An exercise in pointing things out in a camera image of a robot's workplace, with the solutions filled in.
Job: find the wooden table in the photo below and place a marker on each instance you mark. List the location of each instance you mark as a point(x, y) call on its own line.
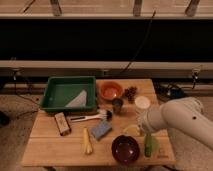
point(46, 148)

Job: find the green cucumber toy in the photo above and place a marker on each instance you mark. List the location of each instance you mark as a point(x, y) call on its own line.
point(150, 144)

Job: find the white dish brush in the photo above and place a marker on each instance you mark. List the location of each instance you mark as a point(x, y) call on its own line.
point(101, 114)

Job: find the yellow banana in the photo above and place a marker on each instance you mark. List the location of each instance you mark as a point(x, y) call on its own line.
point(87, 146)

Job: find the dark grape bunch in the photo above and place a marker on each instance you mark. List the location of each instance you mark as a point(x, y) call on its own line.
point(130, 93)

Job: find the blue sponge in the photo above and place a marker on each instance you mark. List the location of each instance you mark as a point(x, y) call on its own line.
point(101, 130)

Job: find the dark red bowl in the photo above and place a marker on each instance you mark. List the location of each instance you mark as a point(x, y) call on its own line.
point(125, 150)

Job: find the green plastic tray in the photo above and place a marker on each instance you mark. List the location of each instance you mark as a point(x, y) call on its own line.
point(61, 90)

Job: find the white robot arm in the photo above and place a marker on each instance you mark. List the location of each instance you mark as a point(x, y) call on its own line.
point(183, 114)

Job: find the orange bowl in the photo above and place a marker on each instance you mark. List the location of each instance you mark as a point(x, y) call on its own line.
point(110, 90)

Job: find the grey cloth in tray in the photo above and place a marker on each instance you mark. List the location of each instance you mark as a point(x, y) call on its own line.
point(79, 101)

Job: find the white paper cup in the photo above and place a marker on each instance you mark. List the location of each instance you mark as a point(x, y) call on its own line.
point(141, 103)

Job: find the dark metal cup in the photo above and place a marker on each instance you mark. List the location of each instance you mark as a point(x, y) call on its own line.
point(117, 104)

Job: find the brown rectangular box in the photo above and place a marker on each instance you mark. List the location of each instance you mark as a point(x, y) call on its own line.
point(62, 124)

